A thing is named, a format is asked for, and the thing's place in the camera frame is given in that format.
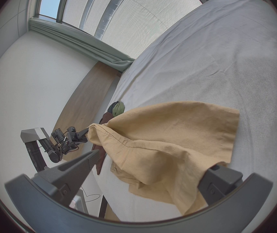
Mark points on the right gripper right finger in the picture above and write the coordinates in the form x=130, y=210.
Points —
x=220, y=183

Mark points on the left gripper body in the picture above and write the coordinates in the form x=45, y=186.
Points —
x=79, y=138

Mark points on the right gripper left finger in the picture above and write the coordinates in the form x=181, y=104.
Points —
x=63, y=178

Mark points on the tan shorts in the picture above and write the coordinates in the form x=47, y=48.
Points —
x=165, y=142

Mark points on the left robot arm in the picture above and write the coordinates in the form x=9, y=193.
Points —
x=34, y=152

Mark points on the brown shorts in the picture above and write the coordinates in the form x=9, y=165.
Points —
x=105, y=119

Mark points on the black garment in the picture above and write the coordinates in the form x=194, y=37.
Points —
x=110, y=108

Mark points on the green garment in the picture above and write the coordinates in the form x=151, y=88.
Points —
x=119, y=108

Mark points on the grey-green curtain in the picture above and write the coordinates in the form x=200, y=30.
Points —
x=80, y=40

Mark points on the bed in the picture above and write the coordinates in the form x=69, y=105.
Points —
x=213, y=69

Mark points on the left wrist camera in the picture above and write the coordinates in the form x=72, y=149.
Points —
x=71, y=130

